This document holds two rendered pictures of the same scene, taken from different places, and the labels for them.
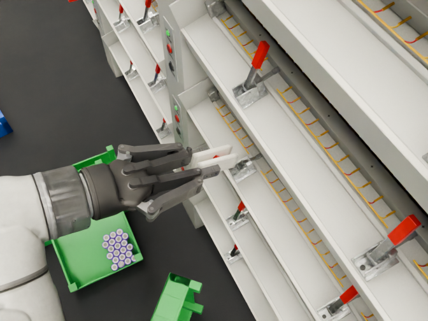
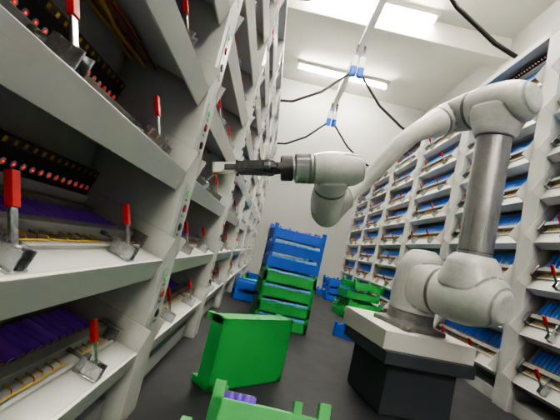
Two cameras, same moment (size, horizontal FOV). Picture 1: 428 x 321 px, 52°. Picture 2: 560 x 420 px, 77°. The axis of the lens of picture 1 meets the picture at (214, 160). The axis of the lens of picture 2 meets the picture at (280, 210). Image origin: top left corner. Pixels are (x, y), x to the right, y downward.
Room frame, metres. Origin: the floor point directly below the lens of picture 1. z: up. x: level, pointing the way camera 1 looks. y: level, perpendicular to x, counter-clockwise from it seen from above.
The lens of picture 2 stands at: (1.23, 0.63, 0.42)
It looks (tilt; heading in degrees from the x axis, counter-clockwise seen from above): 6 degrees up; 206
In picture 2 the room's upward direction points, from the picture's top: 13 degrees clockwise
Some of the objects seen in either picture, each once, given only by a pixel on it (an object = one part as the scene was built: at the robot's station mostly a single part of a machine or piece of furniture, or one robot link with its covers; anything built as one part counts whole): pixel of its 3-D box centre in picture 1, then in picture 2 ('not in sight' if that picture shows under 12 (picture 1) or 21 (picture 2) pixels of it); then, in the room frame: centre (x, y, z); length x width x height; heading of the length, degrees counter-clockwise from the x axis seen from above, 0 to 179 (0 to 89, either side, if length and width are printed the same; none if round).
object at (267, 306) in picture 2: not in sight; (281, 303); (-0.69, -0.18, 0.12); 0.30 x 0.20 x 0.08; 125
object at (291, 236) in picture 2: not in sight; (296, 235); (-0.69, -0.18, 0.52); 0.30 x 0.20 x 0.08; 125
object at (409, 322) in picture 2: not in sight; (405, 317); (-0.17, 0.52, 0.29); 0.22 x 0.18 x 0.06; 48
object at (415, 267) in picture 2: not in sight; (419, 281); (-0.15, 0.55, 0.43); 0.18 x 0.16 x 0.22; 52
